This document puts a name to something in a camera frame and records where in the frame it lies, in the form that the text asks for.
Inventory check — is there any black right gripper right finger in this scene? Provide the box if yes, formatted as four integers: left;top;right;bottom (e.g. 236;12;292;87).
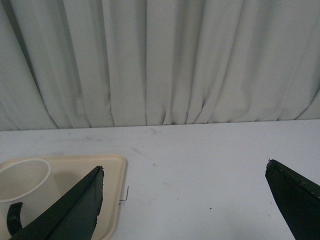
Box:
265;159;320;240

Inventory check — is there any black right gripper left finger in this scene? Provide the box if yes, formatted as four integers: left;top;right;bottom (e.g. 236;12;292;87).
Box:
8;166;104;240

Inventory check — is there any white smiley mug black handle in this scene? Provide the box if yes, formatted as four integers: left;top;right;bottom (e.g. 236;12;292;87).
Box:
0;158;54;240

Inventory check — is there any beige rectangular plastic tray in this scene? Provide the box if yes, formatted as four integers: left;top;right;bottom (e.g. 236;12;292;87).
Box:
0;155;127;240

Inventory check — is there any white pleated curtain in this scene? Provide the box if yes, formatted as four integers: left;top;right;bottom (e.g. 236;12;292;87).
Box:
0;0;320;131

